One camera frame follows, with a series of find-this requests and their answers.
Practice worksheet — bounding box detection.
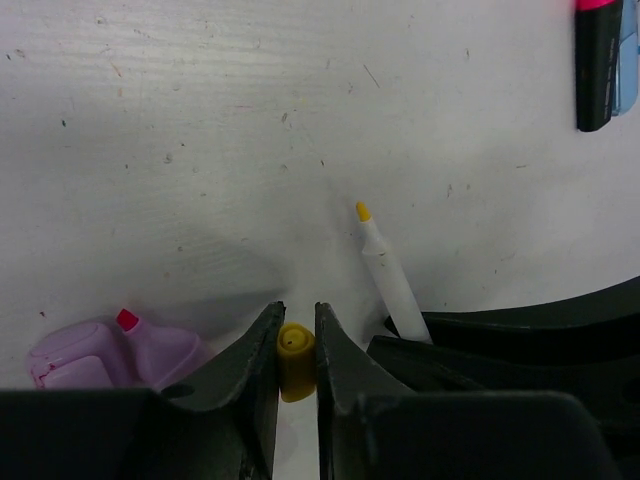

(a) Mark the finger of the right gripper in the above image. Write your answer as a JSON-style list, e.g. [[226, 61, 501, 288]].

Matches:
[[367, 336, 639, 450], [382, 277, 639, 365]]

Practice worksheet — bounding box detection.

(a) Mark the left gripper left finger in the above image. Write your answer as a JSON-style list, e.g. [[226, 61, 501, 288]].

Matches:
[[159, 301, 285, 479]]

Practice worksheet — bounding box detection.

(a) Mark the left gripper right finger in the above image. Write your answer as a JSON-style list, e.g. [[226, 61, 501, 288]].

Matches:
[[315, 302, 414, 479]]

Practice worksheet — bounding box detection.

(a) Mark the yellow pen cap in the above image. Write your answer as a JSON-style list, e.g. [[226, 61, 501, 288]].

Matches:
[[277, 323, 317, 403]]

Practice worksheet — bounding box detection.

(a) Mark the white yellow marker pen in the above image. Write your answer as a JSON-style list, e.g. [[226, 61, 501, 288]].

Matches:
[[356, 202, 432, 343]]

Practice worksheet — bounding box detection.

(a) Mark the lilac highlighter body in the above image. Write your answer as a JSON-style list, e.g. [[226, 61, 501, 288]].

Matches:
[[116, 309, 213, 391]]

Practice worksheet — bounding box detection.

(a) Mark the blue translucent highlighter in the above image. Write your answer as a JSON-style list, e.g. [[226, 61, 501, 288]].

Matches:
[[612, 0, 639, 116]]

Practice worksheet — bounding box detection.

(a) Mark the black pink highlighter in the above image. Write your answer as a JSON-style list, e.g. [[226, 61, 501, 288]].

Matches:
[[574, 0, 623, 133]]

